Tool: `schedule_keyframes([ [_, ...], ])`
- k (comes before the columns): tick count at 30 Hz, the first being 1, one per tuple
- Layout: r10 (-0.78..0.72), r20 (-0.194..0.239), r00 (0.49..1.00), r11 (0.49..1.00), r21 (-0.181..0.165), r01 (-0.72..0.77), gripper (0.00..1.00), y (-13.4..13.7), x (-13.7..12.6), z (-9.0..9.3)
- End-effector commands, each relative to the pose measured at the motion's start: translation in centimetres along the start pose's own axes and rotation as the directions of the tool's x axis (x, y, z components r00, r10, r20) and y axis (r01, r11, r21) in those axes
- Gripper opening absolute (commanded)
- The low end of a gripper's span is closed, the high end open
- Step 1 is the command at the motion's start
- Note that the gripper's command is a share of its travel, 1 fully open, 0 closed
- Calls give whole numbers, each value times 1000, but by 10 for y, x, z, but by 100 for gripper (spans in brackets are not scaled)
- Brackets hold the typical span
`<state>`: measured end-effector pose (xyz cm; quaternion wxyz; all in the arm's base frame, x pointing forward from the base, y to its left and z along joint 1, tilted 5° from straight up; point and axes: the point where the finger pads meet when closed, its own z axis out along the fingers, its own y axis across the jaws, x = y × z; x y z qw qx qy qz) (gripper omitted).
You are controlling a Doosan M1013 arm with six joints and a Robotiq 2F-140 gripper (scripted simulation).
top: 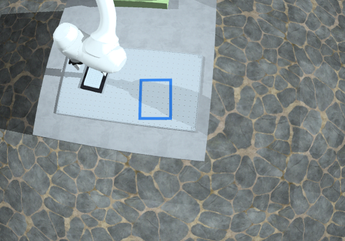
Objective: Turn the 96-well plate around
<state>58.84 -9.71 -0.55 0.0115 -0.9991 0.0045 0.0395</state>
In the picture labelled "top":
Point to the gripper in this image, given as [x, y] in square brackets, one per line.
[77, 66]

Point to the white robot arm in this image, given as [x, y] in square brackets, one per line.
[100, 50]

